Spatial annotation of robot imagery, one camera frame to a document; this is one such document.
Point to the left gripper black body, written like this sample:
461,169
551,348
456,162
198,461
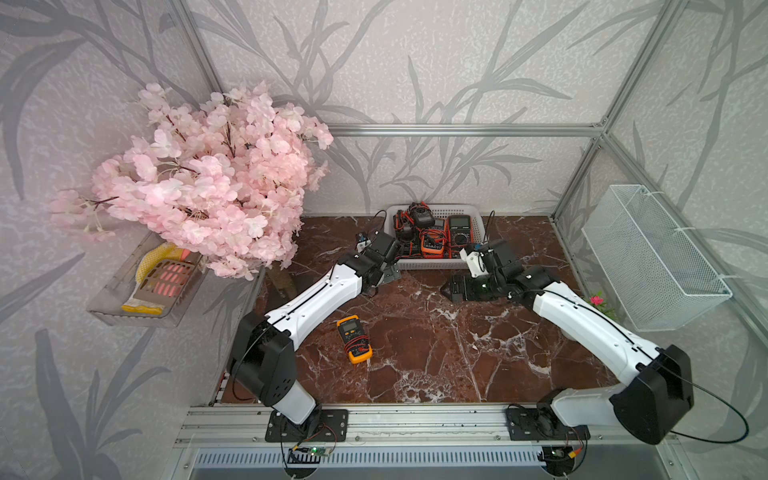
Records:
381,273

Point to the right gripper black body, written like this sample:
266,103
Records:
479,288

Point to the small black red multimeter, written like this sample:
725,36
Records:
404,229

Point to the large red multimeter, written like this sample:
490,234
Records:
459,231

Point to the orange Victor multimeter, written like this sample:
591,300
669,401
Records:
433,243

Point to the small dark grey multimeter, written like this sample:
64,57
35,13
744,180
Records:
421,216

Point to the small yellow multimeter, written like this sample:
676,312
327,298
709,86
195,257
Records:
357,345

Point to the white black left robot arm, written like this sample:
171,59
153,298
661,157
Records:
263,354

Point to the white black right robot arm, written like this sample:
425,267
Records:
654,388

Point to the white plastic perforated basket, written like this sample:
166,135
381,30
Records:
409,256

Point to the small potted pink flowers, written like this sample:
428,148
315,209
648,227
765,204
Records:
600,303

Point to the pink cherry blossom tree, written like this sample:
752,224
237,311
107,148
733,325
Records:
226,180

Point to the yellow item on shelf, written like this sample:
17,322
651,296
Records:
165,251

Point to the tree trunk base plate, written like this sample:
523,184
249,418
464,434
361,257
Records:
283,282

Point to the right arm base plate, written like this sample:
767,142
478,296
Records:
535,424

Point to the white wire mesh wall basket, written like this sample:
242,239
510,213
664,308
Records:
661,278

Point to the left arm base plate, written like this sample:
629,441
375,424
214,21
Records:
322,425

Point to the clear acrylic wall shelf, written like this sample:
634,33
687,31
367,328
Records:
160,301

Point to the aluminium front rail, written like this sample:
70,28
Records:
367,425

